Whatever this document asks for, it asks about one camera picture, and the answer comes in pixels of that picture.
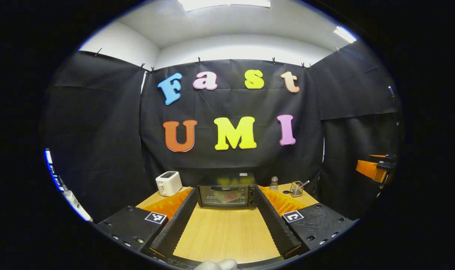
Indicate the ceiling light panel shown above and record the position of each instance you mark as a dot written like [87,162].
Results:
[223,3]
[344,34]

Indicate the cream square plate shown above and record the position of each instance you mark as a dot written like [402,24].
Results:
[218,197]

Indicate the black electric oven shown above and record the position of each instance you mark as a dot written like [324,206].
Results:
[227,180]

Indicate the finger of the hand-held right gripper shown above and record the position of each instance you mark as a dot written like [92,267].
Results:
[377,156]
[370,170]

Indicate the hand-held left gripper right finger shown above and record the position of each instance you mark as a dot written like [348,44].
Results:
[276,228]

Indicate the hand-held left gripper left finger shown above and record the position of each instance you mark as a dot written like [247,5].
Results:
[175,225]

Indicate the clear bottle with yellow label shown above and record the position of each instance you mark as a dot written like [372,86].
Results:
[274,185]

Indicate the pink round food slice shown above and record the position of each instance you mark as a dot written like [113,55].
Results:
[231,196]

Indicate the white toaster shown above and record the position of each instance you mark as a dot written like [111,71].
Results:
[168,183]

